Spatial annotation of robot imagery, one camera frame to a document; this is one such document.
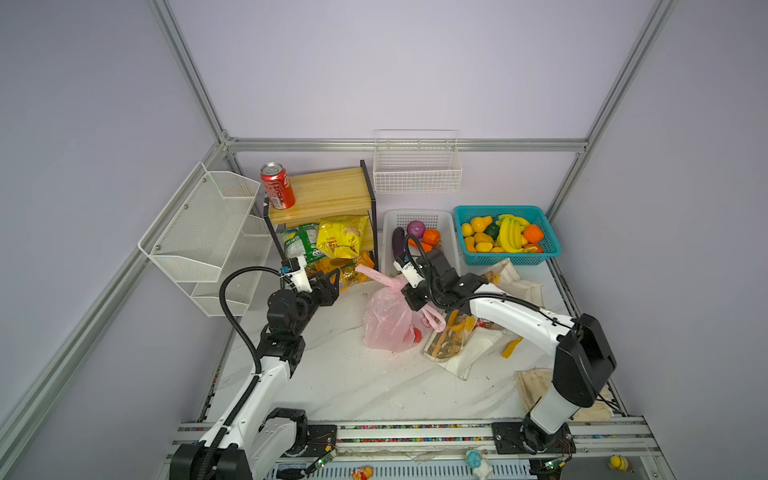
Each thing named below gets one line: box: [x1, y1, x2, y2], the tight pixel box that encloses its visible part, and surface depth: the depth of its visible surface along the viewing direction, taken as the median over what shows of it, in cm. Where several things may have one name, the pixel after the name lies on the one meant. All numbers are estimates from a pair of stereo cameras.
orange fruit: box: [524, 224, 544, 243], surface depth 112 cm
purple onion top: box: [407, 220, 426, 239], surface depth 117 cm
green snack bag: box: [280, 223, 326, 264], surface depth 92 cm
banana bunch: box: [496, 214, 530, 253], surface depth 112 cm
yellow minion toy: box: [608, 454, 634, 473], surface depth 70 cm
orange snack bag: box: [316, 253, 375, 292], surface depth 103 cm
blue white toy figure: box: [465, 448, 493, 480], surface depth 69 cm
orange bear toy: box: [352, 465, 375, 480], surface depth 70 cm
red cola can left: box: [260, 162, 296, 210], surface depth 74 cm
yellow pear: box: [470, 216, 493, 233], surface depth 117 cm
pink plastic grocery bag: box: [355, 264, 447, 353], surface depth 86 cm
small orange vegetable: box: [423, 228, 441, 246], surface depth 114 cm
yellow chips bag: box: [316, 215, 373, 259], surface depth 90 cm
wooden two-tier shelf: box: [263, 160, 379, 271], surface depth 84 cm
